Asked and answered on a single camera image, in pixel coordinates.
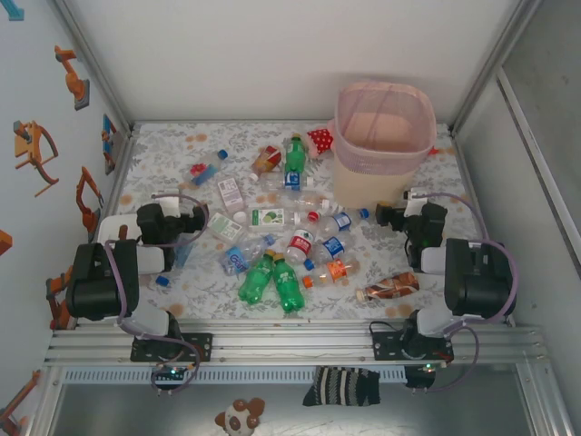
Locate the clear bottle green white label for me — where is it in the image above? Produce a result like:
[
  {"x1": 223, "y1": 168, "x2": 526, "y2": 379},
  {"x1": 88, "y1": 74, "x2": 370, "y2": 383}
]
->
[{"x1": 207, "y1": 211, "x2": 246, "y2": 243}]

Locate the white purple drink carton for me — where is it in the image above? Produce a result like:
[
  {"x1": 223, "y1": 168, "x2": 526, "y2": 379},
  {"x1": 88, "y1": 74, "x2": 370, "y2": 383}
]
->
[{"x1": 216, "y1": 178, "x2": 244, "y2": 211}]

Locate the water bottle red label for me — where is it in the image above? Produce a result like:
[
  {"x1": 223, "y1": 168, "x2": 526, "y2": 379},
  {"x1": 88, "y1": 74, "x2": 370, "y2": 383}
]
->
[{"x1": 284, "y1": 210, "x2": 321, "y2": 265}]

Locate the crushed clear bottle white cap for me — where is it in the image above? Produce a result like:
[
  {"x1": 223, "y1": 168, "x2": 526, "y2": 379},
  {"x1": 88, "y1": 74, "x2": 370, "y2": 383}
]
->
[{"x1": 253, "y1": 190, "x2": 332, "y2": 211}]

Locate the white plastic box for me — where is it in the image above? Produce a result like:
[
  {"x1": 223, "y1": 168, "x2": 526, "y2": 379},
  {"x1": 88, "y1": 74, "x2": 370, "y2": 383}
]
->
[{"x1": 95, "y1": 213, "x2": 142, "y2": 249}]

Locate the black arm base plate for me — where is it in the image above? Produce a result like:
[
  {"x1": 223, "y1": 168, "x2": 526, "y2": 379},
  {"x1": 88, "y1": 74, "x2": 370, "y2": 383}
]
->
[
  {"x1": 130, "y1": 332, "x2": 214, "y2": 363},
  {"x1": 370, "y1": 330, "x2": 455, "y2": 363}
]

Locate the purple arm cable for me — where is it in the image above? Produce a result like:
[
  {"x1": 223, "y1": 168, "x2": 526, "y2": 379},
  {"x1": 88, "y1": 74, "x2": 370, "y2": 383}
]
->
[
  {"x1": 103, "y1": 193, "x2": 211, "y2": 397},
  {"x1": 421, "y1": 190, "x2": 519, "y2": 394}
]

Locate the orange claw robot sticker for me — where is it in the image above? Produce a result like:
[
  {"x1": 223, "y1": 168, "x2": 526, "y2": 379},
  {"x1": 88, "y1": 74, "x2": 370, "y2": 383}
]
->
[{"x1": 12, "y1": 120, "x2": 60, "y2": 197}]

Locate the tea bottle red yellow label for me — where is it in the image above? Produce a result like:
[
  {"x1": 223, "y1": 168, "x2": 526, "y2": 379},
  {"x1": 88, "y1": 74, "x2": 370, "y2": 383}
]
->
[{"x1": 250, "y1": 144, "x2": 282, "y2": 177}]

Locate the pink plush toy polka-dot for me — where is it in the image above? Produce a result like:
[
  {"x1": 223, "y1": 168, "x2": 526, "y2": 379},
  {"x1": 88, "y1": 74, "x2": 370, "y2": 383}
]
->
[{"x1": 306, "y1": 118, "x2": 340, "y2": 160}]

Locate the aluminium frame post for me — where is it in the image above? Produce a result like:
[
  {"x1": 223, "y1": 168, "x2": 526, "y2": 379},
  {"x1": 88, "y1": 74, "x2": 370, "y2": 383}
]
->
[
  {"x1": 451, "y1": 0, "x2": 544, "y2": 135},
  {"x1": 52, "y1": 0, "x2": 137, "y2": 137}
]

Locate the beige slatted waste bin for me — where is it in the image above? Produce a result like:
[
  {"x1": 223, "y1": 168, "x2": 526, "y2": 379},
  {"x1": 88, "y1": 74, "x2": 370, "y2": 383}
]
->
[{"x1": 333, "y1": 81, "x2": 438, "y2": 208}]

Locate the bluish clear bottle blue cap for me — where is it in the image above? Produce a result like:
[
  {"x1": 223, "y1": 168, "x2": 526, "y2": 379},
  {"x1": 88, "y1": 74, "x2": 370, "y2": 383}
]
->
[{"x1": 155, "y1": 233, "x2": 200, "y2": 288}]

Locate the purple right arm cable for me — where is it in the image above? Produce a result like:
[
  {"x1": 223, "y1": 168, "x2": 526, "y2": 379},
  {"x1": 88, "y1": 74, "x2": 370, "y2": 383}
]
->
[{"x1": 421, "y1": 190, "x2": 519, "y2": 394}]

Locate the clear bottle blue label white cap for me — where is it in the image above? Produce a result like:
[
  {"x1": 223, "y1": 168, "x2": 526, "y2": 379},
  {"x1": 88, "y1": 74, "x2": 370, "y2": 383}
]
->
[{"x1": 251, "y1": 171, "x2": 315, "y2": 192}]

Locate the black white striped sock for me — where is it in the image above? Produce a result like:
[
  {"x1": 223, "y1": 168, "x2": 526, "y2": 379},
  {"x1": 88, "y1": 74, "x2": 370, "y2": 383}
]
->
[{"x1": 302, "y1": 365, "x2": 381, "y2": 408}]

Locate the long aluminium frame rail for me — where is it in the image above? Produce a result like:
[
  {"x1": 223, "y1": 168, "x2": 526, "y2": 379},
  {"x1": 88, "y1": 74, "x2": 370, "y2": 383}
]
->
[{"x1": 43, "y1": 320, "x2": 548, "y2": 367}]

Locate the brown white panda plush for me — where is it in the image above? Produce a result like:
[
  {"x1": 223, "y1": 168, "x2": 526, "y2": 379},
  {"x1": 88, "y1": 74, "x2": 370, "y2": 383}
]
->
[{"x1": 214, "y1": 397, "x2": 267, "y2": 436}]

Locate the white window frame bar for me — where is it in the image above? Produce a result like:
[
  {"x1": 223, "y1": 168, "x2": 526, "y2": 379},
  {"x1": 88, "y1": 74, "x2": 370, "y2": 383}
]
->
[{"x1": 496, "y1": 63, "x2": 581, "y2": 282}]

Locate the clear bottle orange label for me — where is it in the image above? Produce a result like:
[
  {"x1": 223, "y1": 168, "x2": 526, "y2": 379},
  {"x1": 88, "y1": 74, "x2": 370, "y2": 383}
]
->
[{"x1": 302, "y1": 255, "x2": 361, "y2": 290}]

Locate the blue wall sticker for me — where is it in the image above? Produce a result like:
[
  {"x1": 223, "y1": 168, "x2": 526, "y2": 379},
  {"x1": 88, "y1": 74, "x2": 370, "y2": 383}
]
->
[{"x1": 0, "y1": 0, "x2": 26, "y2": 22}]

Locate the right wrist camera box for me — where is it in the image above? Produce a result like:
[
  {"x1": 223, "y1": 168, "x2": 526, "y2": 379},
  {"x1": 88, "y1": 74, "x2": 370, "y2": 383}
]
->
[{"x1": 402, "y1": 186, "x2": 430, "y2": 217}]

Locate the clear bottle red blue label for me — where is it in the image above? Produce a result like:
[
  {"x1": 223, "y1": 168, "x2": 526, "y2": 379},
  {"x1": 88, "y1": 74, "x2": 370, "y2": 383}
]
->
[{"x1": 188, "y1": 148, "x2": 230, "y2": 187}]

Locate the brown coffee drink bottle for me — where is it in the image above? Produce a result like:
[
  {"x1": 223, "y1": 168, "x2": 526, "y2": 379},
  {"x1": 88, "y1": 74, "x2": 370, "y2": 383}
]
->
[{"x1": 355, "y1": 271, "x2": 421, "y2": 303}]

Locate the green plastic soda bottle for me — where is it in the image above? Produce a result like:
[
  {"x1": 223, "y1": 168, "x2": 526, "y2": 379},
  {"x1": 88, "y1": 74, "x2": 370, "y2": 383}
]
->
[
  {"x1": 283, "y1": 133, "x2": 309, "y2": 174},
  {"x1": 237, "y1": 248, "x2": 278, "y2": 304},
  {"x1": 271, "y1": 253, "x2": 306, "y2": 314}
]

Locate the blue orange robot sticker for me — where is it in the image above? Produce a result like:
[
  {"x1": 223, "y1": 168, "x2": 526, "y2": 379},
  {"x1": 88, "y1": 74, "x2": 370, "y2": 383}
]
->
[{"x1": 100, "y1": 113, "x2": 120, "y2": 176}]

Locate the small controller circuit board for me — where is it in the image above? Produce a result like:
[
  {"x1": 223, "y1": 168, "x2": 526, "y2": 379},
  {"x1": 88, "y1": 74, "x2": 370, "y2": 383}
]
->
[
  {"x1": 405, "y1": 362, "x2": 448, "y2": 390},
  {"x1": 151, "y1": 362, "x2": 190, "y2": 382}
]

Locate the aluminium side rail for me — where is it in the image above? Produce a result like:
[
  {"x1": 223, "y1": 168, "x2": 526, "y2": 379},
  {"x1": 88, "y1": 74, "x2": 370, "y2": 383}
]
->
[{"x1": 97, "y1": 126, "x2": 140, "y2": 219}]

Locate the floral tablecloth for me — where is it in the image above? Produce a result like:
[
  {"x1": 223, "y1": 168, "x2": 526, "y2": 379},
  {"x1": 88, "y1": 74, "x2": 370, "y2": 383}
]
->
[{"x1": 93, "y1": 121, "x2": 505, "y2": 324}]

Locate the white slotted cable duct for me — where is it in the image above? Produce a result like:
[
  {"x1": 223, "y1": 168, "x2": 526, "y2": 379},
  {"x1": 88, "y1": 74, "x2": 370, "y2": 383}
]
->
[{"x1": 61, "y1": 365, "x2": 408, "y2": 386}]

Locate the clear bottle lime picture label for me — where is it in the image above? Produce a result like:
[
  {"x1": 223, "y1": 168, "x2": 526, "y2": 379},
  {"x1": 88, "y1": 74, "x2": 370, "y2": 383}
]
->
[{"x1": 247, "y1": 207, "x2": 304, "y2": 230}]

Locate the pink plastic bin liner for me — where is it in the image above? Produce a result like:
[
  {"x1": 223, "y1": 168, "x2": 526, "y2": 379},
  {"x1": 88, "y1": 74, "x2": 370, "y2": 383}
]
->
[{"x1": 334, "y1": 81, "x2": 438, "y2": 176}]

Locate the crushed bottle blue lettered label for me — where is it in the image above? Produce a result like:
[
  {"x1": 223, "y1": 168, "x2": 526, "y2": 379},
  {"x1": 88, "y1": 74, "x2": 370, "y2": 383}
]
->
[{"x1": 219, "y1": 233, "x2": 278, "y2": 276}]

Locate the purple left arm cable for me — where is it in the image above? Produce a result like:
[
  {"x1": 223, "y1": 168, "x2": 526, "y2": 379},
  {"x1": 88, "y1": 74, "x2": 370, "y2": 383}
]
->
[{"x1": 103, "y1": 193, "x2": 211, "y2": 397}]

